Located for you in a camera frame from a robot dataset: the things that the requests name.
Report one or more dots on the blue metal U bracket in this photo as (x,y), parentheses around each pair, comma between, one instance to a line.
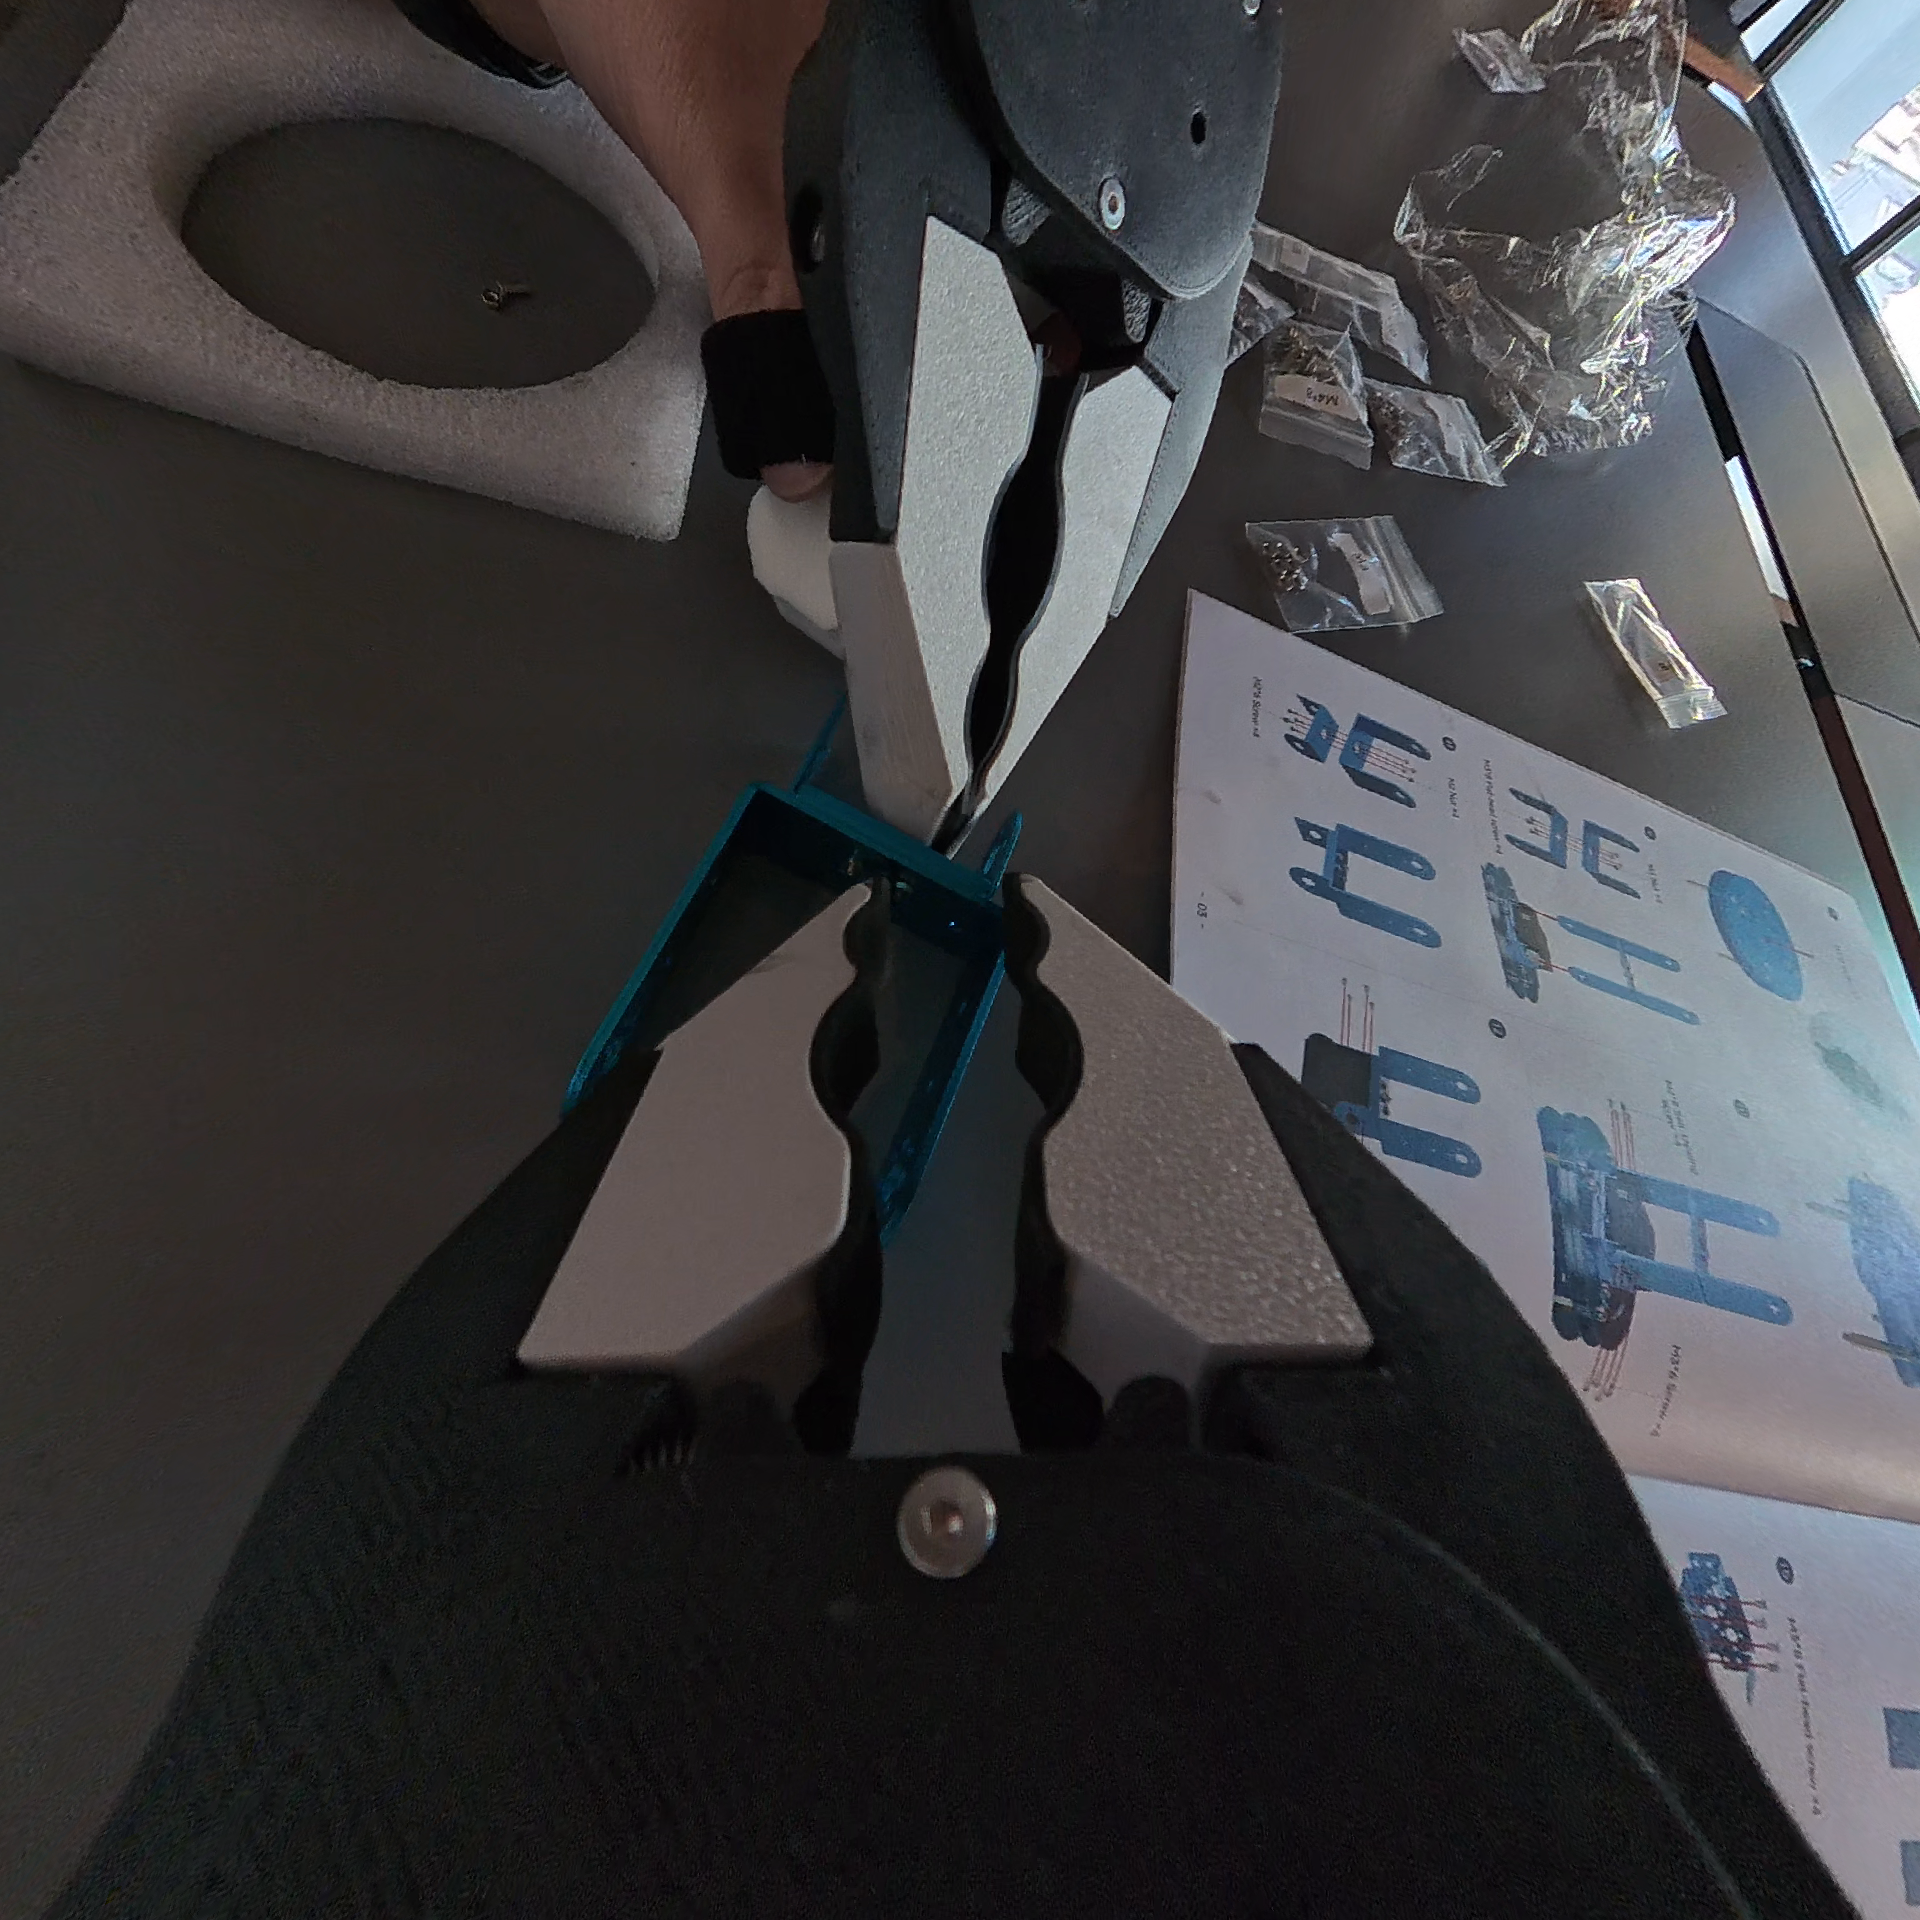
(1002,848)
(809,840)

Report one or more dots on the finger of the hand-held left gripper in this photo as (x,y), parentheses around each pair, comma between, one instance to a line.
(944,450)
(1103,480)

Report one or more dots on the adjacent dark table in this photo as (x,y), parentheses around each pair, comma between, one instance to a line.
(1830,495)

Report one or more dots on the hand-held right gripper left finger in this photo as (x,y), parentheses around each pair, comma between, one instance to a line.
(705,1201)

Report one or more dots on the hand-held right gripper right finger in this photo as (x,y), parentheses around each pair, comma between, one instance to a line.
(1201,1201)

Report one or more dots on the crumpled clear plastic wrap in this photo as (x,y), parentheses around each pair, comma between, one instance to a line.
(1576,225)

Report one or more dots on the dark grey desk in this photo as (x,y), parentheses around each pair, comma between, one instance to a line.
(300,901)

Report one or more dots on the white foam packing block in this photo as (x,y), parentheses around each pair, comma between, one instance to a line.
(119,300)

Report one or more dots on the person's left hand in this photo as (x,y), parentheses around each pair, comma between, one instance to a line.
(690,135)

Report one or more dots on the assembly instruction booklet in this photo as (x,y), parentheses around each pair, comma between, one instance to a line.
(1576,840)

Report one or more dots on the small zip bag of screws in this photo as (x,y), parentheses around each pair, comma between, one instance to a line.
(1650,647)
(1348,568)
(1500,53)
(1428,429)
(1348,278)

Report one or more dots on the labelled zip bag of screws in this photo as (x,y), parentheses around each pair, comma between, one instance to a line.
(1313,405)

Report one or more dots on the window frame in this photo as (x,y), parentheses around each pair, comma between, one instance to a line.
(1852,150)

